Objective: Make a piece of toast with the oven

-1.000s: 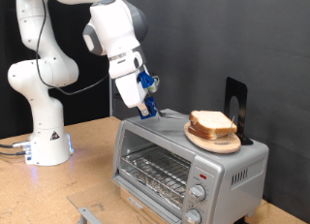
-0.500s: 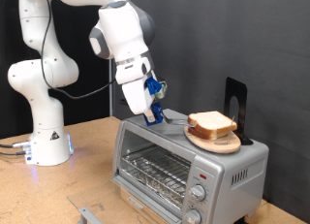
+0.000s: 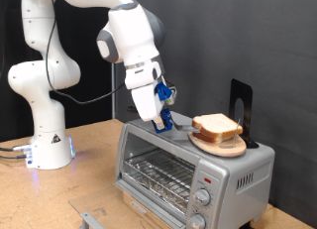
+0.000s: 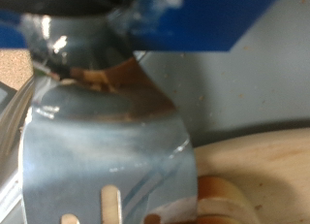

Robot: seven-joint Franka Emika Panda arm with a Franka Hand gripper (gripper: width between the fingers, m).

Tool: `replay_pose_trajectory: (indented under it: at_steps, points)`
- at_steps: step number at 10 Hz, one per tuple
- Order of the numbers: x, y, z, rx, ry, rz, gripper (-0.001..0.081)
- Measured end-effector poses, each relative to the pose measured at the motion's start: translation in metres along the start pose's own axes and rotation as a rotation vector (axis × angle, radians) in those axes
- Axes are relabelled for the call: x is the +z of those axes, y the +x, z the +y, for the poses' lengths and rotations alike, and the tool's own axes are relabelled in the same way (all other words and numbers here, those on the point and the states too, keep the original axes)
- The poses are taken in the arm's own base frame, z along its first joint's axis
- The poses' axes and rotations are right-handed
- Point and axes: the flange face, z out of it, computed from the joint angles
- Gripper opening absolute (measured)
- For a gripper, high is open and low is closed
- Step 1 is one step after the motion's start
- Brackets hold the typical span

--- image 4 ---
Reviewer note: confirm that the white bread slice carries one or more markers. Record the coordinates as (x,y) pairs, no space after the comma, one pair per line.
(226,209)

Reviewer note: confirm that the silver toaster oven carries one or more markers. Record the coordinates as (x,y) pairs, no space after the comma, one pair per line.
(242,81)

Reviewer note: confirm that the round wooden board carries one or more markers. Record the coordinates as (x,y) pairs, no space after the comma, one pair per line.
(274,159)

